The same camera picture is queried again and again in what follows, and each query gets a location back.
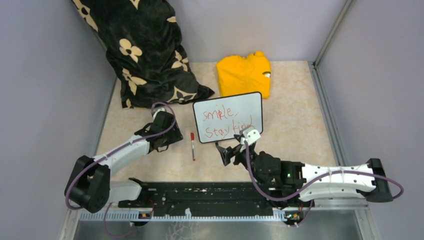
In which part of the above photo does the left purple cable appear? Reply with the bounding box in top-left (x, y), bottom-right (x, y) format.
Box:
top-left (64, 101), bottom-right (177, 211)

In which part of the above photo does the black framed whiteboard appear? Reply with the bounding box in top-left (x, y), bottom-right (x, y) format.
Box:
top-left (192, 91), bottom-right (264, 144)

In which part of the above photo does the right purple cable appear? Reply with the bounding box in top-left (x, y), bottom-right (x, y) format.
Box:
top-left (244, 140), bottom-right (405, 203)

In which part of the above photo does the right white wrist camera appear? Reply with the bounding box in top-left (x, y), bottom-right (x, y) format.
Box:
top-left (234, 125), bottom-right (261, 146)

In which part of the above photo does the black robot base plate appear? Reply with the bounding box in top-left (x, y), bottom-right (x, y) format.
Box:
top-left (118, 182), bottom-right (311, 217)

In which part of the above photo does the purple cable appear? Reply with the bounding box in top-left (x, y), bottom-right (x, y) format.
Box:
top-left (244, 140), bottom-right (405, 203)
top-left (64, 101), bottom-right (177, 211)

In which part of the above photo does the right aluminium frame rail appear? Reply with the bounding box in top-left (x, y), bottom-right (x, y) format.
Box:
top-left (308, 0), bottom-right (379, 240)

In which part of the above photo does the white slotted cable duct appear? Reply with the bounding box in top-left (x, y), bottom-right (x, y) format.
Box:
top-left (78, 208), bottom-right (287, 222)

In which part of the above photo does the black floral fleece blanket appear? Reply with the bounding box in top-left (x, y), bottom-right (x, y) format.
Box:
top-left (73, 0), bottom-right (214, 109)

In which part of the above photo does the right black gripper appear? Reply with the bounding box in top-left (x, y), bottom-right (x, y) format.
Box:
top-left (217, 133), bottom-right (268, 186)

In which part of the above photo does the red capped white marker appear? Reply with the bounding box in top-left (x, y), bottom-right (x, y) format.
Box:
top-left (190, 132), bottom-right (196, 161)

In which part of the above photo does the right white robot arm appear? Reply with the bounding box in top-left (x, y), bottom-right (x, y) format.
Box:
top-left (215, 143), bottom-right (395, 206)

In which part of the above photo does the folded yellow shirt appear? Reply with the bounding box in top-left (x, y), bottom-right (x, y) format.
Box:
top-left (216, 51), bottom-right (272, 99)

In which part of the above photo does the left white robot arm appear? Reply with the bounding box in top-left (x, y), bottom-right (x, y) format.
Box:
top-left (64, 108), bottom-right (183, 213)

